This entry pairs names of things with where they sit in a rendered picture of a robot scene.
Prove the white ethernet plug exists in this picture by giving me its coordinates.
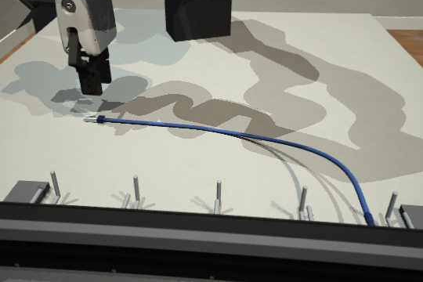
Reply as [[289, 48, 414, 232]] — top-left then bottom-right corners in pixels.
[[84, 114, 105, 124]]

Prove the blue patch cord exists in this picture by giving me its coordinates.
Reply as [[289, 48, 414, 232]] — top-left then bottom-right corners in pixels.
[[103, 118, 374, 224]]

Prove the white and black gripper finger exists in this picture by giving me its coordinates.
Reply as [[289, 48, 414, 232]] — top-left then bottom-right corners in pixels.
[[68, 27, 103, 96], [96, 47, 112, 84]]

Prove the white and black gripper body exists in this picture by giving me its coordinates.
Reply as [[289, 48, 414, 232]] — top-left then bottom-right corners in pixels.
[[55, 0, 117, 56]]

